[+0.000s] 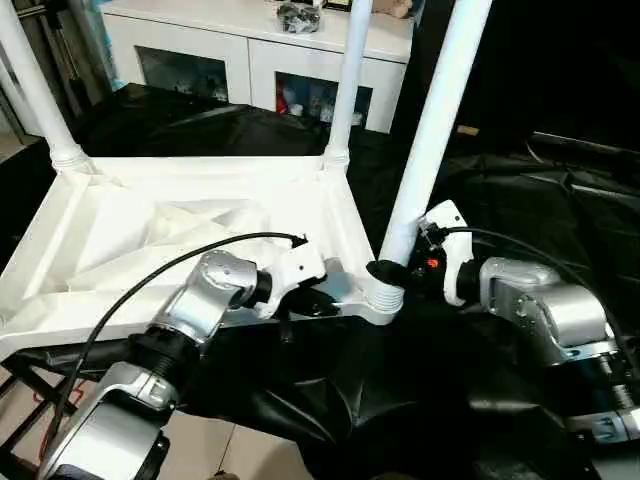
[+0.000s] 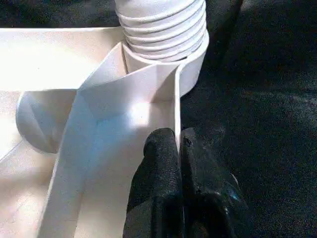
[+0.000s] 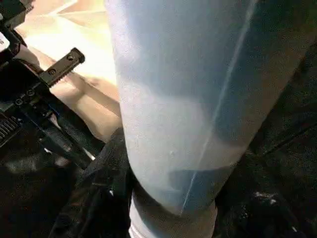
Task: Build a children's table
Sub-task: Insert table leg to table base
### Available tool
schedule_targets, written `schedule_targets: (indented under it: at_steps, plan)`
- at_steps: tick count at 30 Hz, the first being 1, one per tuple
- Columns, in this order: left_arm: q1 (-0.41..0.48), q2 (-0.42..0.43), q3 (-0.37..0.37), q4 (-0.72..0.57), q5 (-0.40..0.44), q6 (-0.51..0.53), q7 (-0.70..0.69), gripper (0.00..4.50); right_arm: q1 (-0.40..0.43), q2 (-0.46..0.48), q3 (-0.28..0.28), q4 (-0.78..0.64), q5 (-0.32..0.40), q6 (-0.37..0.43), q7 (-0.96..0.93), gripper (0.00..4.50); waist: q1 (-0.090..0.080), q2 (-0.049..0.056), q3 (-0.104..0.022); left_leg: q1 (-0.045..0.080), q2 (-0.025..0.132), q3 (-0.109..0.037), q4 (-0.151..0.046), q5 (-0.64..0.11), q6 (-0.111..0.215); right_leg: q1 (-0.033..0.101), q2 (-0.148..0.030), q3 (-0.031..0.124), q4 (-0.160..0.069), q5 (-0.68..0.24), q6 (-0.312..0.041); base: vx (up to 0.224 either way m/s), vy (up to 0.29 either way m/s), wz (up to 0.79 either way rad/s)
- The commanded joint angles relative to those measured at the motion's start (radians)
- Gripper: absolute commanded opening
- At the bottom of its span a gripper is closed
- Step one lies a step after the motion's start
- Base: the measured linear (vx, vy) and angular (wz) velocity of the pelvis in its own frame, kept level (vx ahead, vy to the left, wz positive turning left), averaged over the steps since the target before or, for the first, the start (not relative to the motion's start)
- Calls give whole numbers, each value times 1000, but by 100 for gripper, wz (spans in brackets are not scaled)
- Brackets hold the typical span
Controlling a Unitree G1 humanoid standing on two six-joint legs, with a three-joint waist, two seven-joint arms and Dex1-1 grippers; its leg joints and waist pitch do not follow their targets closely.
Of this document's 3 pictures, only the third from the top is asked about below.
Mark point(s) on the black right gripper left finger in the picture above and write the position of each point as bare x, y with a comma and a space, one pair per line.
104, 193

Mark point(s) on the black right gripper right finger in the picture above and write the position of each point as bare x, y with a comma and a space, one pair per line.
255, 213

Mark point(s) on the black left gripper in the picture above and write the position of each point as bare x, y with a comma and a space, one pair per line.
22, 94

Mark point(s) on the white plastic table top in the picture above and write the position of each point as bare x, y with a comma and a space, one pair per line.
81, 94

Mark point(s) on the white plastic table leg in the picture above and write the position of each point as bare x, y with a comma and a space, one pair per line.
185, 99

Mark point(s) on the black toothed bar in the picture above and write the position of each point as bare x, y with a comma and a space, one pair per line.
64, 65

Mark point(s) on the black mat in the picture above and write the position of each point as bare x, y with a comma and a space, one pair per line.
292, 124

